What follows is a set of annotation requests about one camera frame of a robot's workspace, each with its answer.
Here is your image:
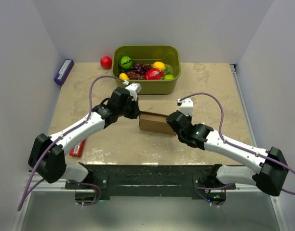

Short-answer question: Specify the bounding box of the red dragon fruit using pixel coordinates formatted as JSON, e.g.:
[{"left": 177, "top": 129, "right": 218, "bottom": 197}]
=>
[{"left": 145, "top": 68, "right": 165, "bottom": 80}]

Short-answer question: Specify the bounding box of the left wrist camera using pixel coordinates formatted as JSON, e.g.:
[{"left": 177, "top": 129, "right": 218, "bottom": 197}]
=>
[{"left": 122, "top": 80, "right": 142, "bottom": 101}]

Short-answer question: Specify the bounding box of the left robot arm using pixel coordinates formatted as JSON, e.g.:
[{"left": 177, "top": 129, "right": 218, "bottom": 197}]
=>
[{"left": 28, "top": 83, "right": 141, "bottom": 189}]

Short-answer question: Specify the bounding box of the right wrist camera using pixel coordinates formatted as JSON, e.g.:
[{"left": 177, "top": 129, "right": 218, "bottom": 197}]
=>
[{"left": 177, "top": 98, "right": 194, "bottom": 120}]

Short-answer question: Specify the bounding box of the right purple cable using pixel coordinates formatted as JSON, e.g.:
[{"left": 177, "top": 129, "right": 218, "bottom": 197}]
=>
[{"left": 180, "top": 92, "right": 295, "bottom": 207}]

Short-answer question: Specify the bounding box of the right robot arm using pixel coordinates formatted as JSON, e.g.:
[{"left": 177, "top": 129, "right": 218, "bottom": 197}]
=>
[{"left": 166, "top": 111, "right": 288, "bottom": 196}]

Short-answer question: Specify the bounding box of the purple grape bunch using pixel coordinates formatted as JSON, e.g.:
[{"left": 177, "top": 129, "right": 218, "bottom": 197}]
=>
[{"left": 126, "top": 63, "right": 152, "bottom": 80}]

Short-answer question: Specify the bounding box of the red apple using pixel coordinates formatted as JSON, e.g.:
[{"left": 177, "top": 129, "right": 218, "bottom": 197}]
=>
[{"left": 100, "top": 56, "right": 112, "bottom": 69}]

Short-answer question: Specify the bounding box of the red flat box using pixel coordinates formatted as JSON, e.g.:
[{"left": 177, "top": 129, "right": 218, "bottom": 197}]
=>
[{"left": 69, "top": 140, "right": 86, "bottom": 158}]

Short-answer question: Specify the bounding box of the purple flat box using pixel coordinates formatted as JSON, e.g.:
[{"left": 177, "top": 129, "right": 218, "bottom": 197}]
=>
[{"left": 54, "top": 59, "right": 74, "bottom": 86}]

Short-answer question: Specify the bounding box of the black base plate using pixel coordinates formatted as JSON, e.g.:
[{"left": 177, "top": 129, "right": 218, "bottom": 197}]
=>
[{"left": 66, "top": 164, "right": 227, "bottom": 205}]

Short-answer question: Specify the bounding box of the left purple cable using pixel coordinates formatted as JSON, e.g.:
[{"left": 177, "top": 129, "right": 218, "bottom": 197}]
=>
[{"left": 17, "top": 76, "right": 129, "bottom": 212}]

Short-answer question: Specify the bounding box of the brown cardboard box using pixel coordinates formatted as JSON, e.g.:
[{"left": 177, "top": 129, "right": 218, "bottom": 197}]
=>
[{"left": 139, "top": 111, "right": 176, "bottom": 136}]

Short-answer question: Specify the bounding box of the green striped ball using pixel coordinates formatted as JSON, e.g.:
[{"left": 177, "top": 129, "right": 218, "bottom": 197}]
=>
[{"left": 119, "top": 56, "right": 133, "bottom": 70}]

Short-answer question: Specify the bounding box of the small yellow fruit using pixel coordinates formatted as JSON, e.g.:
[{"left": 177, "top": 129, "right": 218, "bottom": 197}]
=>
[{"left": 119, "top": 73, "right": 129, "bottom": 80}]

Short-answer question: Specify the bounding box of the purple cable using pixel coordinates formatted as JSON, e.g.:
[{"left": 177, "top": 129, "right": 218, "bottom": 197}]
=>
[
  {"left": 17, "top": 76, "right": 129, "bottom": 212},
  {"left": 180, "top": 92, "right": 295, "bottom": 207}
]

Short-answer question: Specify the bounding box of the yellow lemon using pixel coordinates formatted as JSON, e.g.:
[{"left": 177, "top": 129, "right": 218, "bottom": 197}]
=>
[{"left": 152, "top": 61, "right": 166, "bottom": 71}]

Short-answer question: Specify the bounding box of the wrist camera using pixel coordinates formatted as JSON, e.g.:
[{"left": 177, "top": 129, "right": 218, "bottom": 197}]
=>
[
  {"left": 122, "top": 80, "right": 142, "bottom": 101},
  {"left": 177, "top": 98, "right": 194, "bottom": 120}
]

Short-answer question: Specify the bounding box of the green lime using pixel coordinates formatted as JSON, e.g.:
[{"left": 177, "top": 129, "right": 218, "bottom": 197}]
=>
[{"left": 163, "top": 74, "right": 175, "bottom": 80}]

